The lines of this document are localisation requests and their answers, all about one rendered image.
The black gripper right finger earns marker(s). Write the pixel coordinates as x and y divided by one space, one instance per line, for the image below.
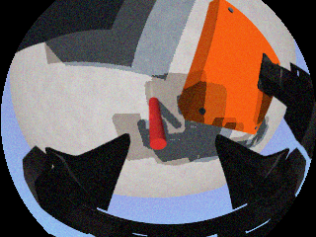
244 170

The red peg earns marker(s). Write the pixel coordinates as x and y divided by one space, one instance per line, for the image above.
157 135

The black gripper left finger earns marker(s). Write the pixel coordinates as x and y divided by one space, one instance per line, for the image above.
96 171

